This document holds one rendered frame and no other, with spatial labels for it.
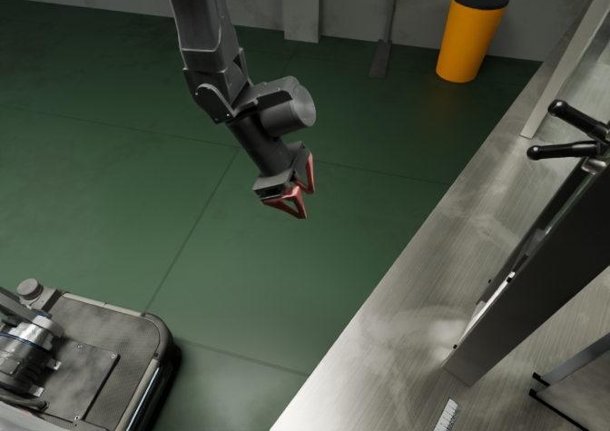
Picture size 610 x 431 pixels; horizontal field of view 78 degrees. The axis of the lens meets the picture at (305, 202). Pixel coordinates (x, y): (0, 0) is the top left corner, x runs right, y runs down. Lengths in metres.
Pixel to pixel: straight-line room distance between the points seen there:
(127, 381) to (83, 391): 0.13
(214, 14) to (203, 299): 1.44
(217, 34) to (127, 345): 1.21
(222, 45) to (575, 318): 0.74
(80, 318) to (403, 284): 1.22
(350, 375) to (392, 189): 1.61
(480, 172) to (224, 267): 1.24
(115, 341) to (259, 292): 0.60
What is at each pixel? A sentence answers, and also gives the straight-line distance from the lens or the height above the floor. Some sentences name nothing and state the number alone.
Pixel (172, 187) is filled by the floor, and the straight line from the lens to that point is 2.26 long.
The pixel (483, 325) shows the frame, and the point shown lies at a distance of 0.55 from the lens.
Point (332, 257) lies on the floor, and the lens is 1.84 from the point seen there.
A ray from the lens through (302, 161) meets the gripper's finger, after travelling 0.61.
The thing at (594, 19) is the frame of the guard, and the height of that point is 1.21.
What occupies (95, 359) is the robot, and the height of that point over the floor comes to 0.26.
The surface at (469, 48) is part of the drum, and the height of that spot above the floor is 0.28.
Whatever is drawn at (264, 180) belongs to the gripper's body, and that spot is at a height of 1.12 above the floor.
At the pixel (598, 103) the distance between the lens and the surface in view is 1.12.
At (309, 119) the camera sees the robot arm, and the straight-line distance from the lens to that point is 0.52.
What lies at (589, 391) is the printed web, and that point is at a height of 1.00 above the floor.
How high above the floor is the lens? 1.54
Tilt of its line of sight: 49 degrees down
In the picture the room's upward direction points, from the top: straight up
